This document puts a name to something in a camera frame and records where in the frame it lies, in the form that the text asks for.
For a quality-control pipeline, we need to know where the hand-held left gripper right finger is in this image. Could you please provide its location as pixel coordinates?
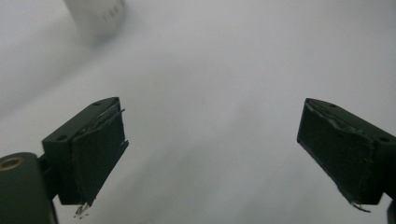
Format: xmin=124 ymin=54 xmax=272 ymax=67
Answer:
xmin=296 ymin=97 xmax=396 ymax=214

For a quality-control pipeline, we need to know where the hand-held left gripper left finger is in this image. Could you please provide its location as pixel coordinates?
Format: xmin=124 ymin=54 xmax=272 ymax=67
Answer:
xmin=41 ymin=96 xmax=130 ymax=216

